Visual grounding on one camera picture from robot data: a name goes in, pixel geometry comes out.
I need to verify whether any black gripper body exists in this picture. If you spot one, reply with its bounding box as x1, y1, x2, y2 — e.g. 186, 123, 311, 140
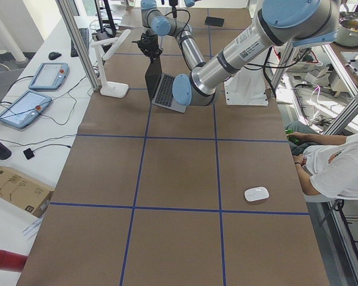
136, 32, 163, 58

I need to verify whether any grey laptop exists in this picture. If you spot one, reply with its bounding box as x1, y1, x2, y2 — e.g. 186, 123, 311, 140
145, 57, 186, 113

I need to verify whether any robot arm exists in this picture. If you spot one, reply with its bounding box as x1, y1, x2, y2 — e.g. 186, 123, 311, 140
141, 1, 341, 106

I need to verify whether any white desk lamp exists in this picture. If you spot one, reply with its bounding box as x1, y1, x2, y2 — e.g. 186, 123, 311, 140
90, 29, 131, 98

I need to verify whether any black mouse pad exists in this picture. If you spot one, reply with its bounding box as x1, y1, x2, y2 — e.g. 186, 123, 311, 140
205, 16, 224, 27

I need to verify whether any black desk mouse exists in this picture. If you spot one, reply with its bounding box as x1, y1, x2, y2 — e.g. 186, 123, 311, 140
48, 52, 61, 60

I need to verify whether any white computer mouse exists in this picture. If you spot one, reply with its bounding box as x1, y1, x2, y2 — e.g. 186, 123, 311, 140
244, 186, 270, 202

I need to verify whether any black keyboard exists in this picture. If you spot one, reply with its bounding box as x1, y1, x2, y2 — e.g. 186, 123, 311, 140
70, 27, 90, 58

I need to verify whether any upper blue teach pendant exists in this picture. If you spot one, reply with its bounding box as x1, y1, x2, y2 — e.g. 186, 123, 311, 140
28, 63, 69, 91

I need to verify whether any blue teach pendant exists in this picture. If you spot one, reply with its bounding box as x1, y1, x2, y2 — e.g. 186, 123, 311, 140
28, 63, 69, 91
0, 90, 52, 129

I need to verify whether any lower blue teach pendant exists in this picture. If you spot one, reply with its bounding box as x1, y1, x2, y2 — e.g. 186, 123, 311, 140
0, 90, 52, 129

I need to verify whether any brown paper table mat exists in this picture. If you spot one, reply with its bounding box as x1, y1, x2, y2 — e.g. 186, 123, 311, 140
18, 9, 329, 285

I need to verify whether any small black square puck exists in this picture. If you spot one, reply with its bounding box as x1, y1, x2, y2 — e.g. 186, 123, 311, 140
23, 148, 35, 160

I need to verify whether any cardboard box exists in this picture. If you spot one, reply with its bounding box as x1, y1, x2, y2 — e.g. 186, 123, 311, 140
0, 166, 54, 217

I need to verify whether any seated person white shirt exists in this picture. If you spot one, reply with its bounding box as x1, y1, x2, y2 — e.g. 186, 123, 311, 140
285, 121, 358, 202

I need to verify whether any red cylinder bottle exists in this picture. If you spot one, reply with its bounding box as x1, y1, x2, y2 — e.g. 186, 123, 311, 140
0, 249, 28, 272

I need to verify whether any aluminium frame post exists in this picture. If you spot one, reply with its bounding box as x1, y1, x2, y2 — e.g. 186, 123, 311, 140
55, 0, 100, 91

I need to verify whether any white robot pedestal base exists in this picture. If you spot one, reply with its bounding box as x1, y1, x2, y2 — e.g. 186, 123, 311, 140
224, 64, 269, 106

